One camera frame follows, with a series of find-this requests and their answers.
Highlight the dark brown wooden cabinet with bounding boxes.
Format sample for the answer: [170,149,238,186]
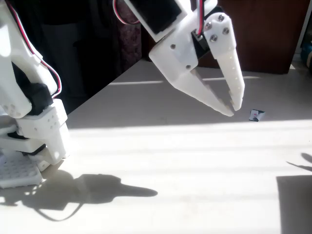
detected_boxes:
[140,0,310,75]

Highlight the floral patterned curtain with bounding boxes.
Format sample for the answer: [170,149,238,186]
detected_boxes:
[116,0,142,71]

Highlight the small black white tag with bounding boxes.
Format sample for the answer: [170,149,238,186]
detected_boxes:
[249,109,266,122]

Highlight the teal round object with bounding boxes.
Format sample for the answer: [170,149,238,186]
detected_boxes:
[300,41,312,65]

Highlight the red white black servo cable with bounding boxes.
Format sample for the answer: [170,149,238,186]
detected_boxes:
[196,0,205,37]
[113,0,141,25]
[4,0,63,99]

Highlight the white door frame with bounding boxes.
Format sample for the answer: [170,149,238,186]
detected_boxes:
[293,0,312,61]

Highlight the white perforated base plate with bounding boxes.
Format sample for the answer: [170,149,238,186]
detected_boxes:
[0,152,43,189]

